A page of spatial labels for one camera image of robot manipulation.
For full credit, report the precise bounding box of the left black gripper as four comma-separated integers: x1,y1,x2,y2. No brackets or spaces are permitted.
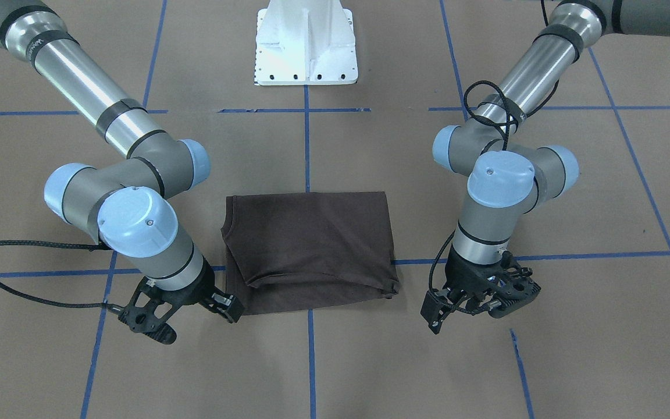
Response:
420,249,541,335

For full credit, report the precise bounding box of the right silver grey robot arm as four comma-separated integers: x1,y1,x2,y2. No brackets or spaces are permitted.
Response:
0,1,244,345

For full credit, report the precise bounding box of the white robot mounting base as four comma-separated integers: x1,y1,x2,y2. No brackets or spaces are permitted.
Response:
254,1,359,87

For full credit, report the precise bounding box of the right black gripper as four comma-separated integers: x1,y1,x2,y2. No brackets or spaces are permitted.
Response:
117,271,245,345

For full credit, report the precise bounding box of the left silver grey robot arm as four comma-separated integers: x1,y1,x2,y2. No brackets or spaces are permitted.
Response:
420,1,670,334

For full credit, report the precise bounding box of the dark brown t-shirt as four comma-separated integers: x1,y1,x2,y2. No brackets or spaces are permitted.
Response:
221,191,401,315

